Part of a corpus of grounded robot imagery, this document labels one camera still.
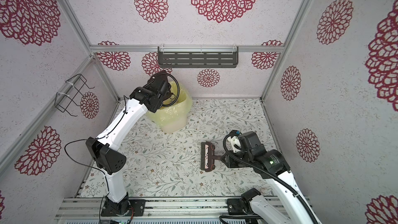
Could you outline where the black wire wall rack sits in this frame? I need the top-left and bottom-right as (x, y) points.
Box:
(54, 73), (94, 117)

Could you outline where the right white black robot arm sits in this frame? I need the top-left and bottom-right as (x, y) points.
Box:
(222, 130), (321, 224)

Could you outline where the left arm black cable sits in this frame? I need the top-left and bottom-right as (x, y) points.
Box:
(64, 71), (180, 224)

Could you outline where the dark grey wall shelf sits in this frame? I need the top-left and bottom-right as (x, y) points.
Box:
(158, 46), (239, 68)

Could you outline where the bin with yellow-green bag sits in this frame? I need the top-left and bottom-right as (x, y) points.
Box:
(146, 83), (192, 133)

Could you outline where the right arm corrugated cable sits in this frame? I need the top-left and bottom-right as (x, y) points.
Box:
(222, 133), (319, 224)

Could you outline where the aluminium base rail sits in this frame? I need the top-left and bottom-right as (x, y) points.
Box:
(55, 197), (240, 220)

